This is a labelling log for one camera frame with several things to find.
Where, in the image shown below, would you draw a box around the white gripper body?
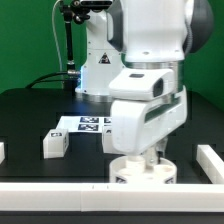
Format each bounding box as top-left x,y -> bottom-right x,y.
111,88 -> 187,155

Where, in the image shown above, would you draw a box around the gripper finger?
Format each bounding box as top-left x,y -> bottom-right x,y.
146,148 -> 157,166
158,138 -> 167,157

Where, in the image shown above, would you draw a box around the white round stool seat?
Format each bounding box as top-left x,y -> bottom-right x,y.
109,156 -> 177,185

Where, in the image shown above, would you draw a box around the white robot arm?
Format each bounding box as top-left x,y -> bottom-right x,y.
77,0 -> 214,166

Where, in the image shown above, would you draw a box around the white sheet with markers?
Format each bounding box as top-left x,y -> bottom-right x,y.
56,116 -> 111,133

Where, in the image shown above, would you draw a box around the white right fence bar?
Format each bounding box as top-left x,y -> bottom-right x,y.
196,145 -> 224,184

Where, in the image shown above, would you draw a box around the white fence bar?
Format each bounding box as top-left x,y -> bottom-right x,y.
0,183 -> 224,212
196,145 -> 224,184

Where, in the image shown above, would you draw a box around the white left fence block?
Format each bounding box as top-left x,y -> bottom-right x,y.
0,142 -> 5,164

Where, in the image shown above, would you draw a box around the white front fence bar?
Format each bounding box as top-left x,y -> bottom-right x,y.
0,183 -> 224,212

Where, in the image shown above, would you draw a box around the grey cable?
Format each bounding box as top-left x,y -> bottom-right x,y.
51,0 -> 65,72

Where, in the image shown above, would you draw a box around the black cables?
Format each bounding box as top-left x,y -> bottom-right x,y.
25,71 -> 73,90

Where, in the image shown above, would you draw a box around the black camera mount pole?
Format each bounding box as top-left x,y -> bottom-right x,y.
59,0 -> 116,91

